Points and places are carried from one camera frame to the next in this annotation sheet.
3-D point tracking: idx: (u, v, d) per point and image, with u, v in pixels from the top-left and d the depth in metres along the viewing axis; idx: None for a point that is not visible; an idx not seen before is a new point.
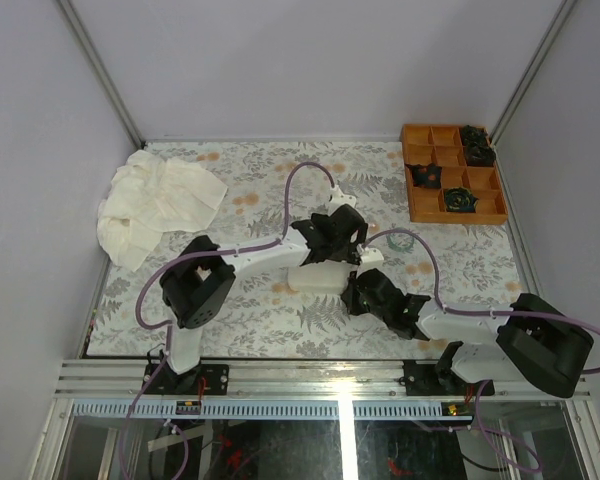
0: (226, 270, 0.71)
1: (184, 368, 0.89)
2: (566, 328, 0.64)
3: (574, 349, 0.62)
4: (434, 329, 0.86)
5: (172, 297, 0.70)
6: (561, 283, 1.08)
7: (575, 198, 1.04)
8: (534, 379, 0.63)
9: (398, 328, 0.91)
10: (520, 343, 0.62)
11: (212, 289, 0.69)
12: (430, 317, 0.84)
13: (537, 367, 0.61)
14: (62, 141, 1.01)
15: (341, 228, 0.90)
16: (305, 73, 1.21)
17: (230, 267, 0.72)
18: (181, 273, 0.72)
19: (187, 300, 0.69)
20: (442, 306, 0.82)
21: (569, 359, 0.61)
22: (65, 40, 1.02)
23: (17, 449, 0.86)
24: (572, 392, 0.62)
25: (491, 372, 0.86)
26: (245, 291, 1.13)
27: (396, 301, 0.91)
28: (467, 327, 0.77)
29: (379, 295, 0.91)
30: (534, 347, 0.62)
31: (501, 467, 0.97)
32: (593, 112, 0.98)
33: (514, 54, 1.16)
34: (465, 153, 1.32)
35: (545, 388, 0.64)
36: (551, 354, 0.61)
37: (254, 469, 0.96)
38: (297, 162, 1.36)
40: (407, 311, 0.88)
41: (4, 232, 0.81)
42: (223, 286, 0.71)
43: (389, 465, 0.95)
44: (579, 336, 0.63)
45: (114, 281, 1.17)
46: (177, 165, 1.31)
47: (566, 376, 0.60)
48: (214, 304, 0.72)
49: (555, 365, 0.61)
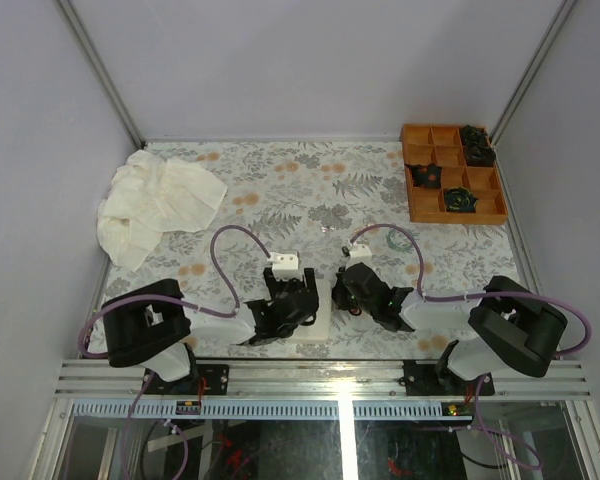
0: (177, 322, 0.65)
1: (174, 376, 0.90)
2: (538, 307, 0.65)
3: (546, 327, 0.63)
4: (416, 318, 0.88)
5: (108, 330, 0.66)
6: (562, 284, 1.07)
7: (576, 198, 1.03)
8: (507, 361, 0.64)
9: (383, 319, 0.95)
10: (493, 323, 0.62)
11: (153, 341, 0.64)
12: (413, 305, 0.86)
13: (509, 346, 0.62)
14: (62, 141, 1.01)
15: (282, 314, 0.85)
16: (304, 73, 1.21)
17: (182, 323, 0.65)
18: (127, 310, 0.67)
19: (127, 338, 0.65)
20: (422, 294, 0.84)
21: (543, 338, 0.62)
22: (65, 40, 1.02)
23: (17, 449, 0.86)
24: (546, 370, 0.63)
25: (482, 364, 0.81)
26: (245, 292, 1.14)
27: (382, 294, 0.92)
28: (447, 313, 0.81)
29: (366, 288, 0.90)
30: (507, 327, 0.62)
31: (500, 466, 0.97)
32: (593, 113, 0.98)
33: (515, 54, 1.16)
34: (465, 153, 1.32)
35: (519, 370, 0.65)
36: (523, 333, 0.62)
37: (254, 469, 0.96)
38: (296, 162, 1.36)
40: (392, 303, 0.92)
41: (5, 232, 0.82)
42: (165, 338, 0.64)
43: (389, 465, 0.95)
44: (551, 315, 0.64)
45: (114, 281, 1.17)
46: (177, 165, 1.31)
47: (540, 355, 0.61)
48: (153, 356, 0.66)
49: (528, 343, 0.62)
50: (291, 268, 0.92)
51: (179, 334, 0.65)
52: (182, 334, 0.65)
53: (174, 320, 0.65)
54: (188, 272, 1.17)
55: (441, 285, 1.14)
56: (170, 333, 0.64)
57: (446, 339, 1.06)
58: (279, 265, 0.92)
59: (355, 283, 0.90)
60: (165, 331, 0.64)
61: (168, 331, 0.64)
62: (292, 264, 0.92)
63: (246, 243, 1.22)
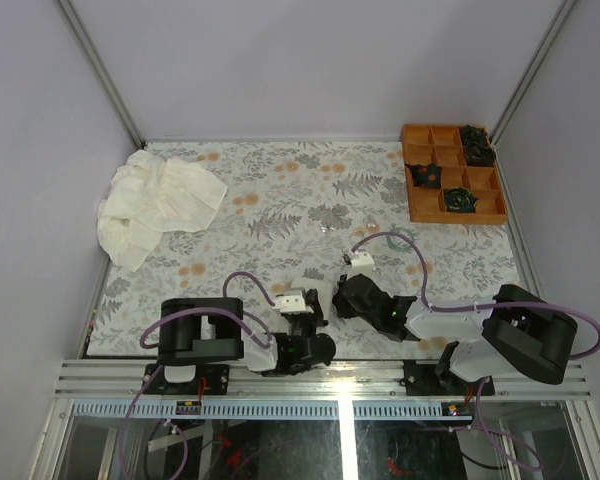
0: (234, 342, 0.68)
1: (180, 377, 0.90)
2: (549, 314, 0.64)
3: (559, 334, 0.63)
4: (423, 329, 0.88)
5: (164, 334, 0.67)
6: (561, 284, 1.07)
7: (577, 198, 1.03)
8: (522, 367, 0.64)
9: (387, 331, 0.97)
10: (506, 334, 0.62)
11: (208, 356, 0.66)
12: (418, 316, 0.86)
13: (525, 356, 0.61)
14: (63, 141, 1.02)
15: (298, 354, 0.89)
16: (304, 73, 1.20)
17: (235, 343, 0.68)
18: (184, 320, 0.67)
19: (182, 346, 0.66)
20: (427, 305, 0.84)
21: (556, 346, 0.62)
22: (66, 41, 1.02)
23: (17, 448, 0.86)
24: (562, 376, 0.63)
25: (486, 368, 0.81)
26: (245, 292, 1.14)
27: (383, 304, 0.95)
28: (455, 322, 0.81)
29: (367, 299, 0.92)
30: (521, 338, 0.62)
31: (501, 466, 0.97)
32: (594, 113, 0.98)
33: (515, 53, 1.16)
34: (465, 153, 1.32)
35: (534, 375, 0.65)
36: (537, 342, 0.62)
37: (253, 469, 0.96)
38: (297, 162, 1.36)
40: (395, 314, 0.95)
41: (5, 231, 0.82)
42: (221, 355, 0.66)
43: (389, 465, 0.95)
44: (562, 321, 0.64)
45: (114, 281, 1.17)
46: (177, 165, 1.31)
47: (555, 362, 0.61)
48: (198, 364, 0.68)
49: (543, 352, 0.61)
50: (298, 307, 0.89)
51: (233, 356, 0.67)
52: (235, 357, 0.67)
53: (232, 342, 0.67)
54: (188, 273, 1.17)
55: (441, 285, 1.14)
56: (225, 354, 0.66)
57: (446, 339, 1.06)
58: (287, 308, 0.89)
59: (356, 296, 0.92)
60: (221, 351, 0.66)
61: (224, 350, 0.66)
62: (299, 305, 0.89)
63: (246, 243, 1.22)
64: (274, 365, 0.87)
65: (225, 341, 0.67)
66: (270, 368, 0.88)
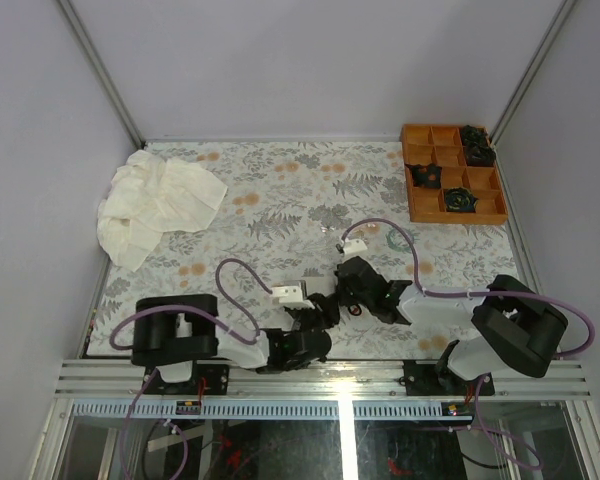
0: (208, 340, 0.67)
1: (181, 377, 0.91)
2: (540, 308, 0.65)
3: (547, 329, 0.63)
4: (413, 312, 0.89)
5: (138, 333, 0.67)
6: (561, 284, 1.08)
7: (576, 198, 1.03)
8: (508, 360, 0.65)
9: (379, 312, 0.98)
10: (496, 322, 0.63)
11: (180, 354, 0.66)
12: (410, 300, 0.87)
13: (511, 345, 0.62)
14: (63, 141, 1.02)
15: (293, 352, 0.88)
16: (304, 73, 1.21)
17: (210, 340, 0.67)
18: (156, 319, 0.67)
19: (155, 344, 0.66)
20: (421, 288, 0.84)
21: (543, 339, 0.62)
22: (66, 40, 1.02)
23: (17, 449, 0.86)
24: (545, 371, 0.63)
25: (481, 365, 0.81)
26: (245, 291, 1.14)
27: (378, 288, 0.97)
28: (447, 309, 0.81)
29: (362, 279, 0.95)
30: (511, 327, 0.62)
31: (500, 466, 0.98)
32: (594, 113, 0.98)
33: (515, 53, 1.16)
34: (465, 153, 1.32)
35: (519, 369, 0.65)
36: (525, 333, 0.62)
37: (253, 469, 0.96)
38: (297, 162, 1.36)
40: (389, 296, 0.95)
41: (4, 231, 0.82)
42: (196, 352, 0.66)
43: (389, 465, 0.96)
44: (552, 316, 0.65)
45: (114, 281, 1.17)
46: (177, 165, 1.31)
47: (540, 355, 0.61)
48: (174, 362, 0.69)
49: (530, 344, 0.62)
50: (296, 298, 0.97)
51: (207, 354, 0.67)
52: (209, 354, 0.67)
53: (205, 340, 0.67)
54: (188, 273, 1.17)
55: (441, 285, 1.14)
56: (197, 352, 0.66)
57: (446, 339, 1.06)
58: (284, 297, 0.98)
59: (351, 276, 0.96)
60: (193, 349, 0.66)
61: (198, 347, 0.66)
62: (295, 296, 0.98)
63: (246, 243, 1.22)
64: (264, 361, 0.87)
65: (199, 339, 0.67)
66: (258, 364, 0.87)
